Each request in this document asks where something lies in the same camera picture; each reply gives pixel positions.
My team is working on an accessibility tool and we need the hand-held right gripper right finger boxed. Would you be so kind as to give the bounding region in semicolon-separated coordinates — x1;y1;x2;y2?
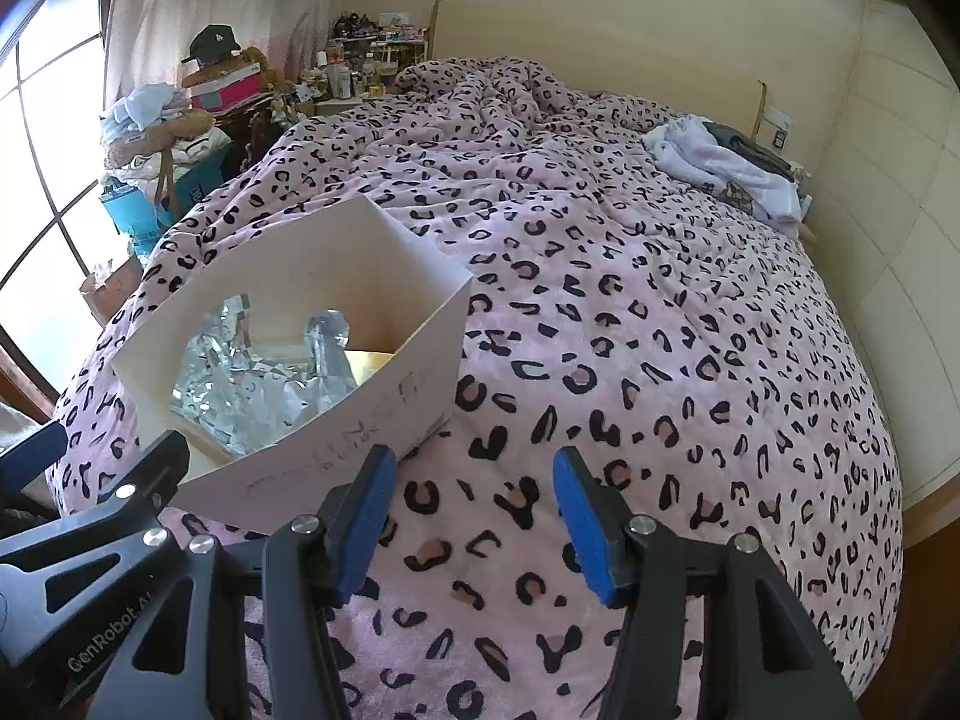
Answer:
553;446;863;720

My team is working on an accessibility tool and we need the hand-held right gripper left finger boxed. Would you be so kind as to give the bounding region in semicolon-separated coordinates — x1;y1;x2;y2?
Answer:
86;446;398;720

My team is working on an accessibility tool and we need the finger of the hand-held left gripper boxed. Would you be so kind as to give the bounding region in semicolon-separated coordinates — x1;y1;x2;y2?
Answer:
0;418;68;492
0;431;191;623

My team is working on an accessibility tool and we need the silver foil wrapper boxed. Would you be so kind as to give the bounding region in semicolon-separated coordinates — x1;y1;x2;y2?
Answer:
169;296;357;458

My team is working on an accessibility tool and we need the white cardboard box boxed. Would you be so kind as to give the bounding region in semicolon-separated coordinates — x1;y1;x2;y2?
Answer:
111;195;475;533

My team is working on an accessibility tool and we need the brown paper bag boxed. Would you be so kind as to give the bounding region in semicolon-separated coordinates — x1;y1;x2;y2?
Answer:
81;259;143;327

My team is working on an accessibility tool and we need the pink leopard print blanket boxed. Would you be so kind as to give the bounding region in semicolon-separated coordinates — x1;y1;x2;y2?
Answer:
45;56;905;720

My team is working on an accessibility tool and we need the blue bag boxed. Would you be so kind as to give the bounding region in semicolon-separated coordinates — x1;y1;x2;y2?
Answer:
100;146;230;256

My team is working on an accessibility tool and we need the light blue cloth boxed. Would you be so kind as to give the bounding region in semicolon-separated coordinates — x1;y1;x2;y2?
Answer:
101;85;188;143

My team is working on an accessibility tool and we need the white clothes pile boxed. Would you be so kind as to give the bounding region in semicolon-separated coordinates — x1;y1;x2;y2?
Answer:
643;114;807;237

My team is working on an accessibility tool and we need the pink and white box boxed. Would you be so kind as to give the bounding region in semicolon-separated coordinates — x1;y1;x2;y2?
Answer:
189;64;263;113

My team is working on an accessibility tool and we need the dark folded clothing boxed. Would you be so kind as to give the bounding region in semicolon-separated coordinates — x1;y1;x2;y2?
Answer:
709;124;811;181

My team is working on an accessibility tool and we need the dark green cap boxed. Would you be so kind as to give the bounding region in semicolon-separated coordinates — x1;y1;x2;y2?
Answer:
181;24;241;67

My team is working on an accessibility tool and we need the brown plush toy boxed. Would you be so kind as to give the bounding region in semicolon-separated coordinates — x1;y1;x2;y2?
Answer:
236;45;290;91

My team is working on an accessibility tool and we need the cluster of cosmetic bottles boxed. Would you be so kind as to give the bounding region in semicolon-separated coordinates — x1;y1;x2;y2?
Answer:
300;11;430;102

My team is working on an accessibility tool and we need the window with dark frame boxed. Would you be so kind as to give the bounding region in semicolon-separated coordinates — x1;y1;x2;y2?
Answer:
0;0;143;406

